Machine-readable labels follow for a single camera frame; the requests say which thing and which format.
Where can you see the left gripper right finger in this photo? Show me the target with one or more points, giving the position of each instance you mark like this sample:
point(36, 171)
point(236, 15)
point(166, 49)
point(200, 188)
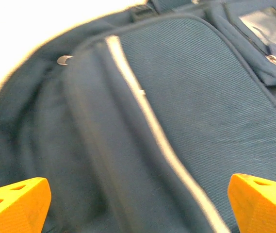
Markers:
point(264, 208)

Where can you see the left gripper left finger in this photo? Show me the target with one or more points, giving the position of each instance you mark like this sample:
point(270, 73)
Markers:
point(14, 211)

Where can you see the navy blue backpack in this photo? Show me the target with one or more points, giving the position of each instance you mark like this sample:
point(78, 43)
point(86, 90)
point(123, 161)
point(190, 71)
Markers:
point(200, 97)

